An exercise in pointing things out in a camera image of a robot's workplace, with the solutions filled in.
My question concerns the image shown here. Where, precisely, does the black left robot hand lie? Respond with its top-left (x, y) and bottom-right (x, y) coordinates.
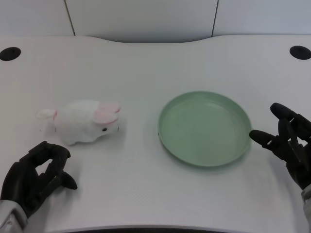
top-left (0, 141), bottom-right (78, 217)

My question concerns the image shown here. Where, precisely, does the green round plate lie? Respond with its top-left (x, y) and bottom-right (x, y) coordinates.
top-left (157, 90), bottom-right (253, 168)

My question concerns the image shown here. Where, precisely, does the black round cable grommet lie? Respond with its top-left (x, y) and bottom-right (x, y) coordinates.
top-left (289, 45), bottom-right (311, 60)
top-left (0, 47), bottom-right (21, 61)

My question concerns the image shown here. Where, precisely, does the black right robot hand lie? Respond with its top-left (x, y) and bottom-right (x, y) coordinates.
top-left (249, 102), bottom-right (311, 191)

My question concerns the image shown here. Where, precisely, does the white pink rabbit doll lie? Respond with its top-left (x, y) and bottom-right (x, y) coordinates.
top-left (36, 100), bottom-right (121, 146)

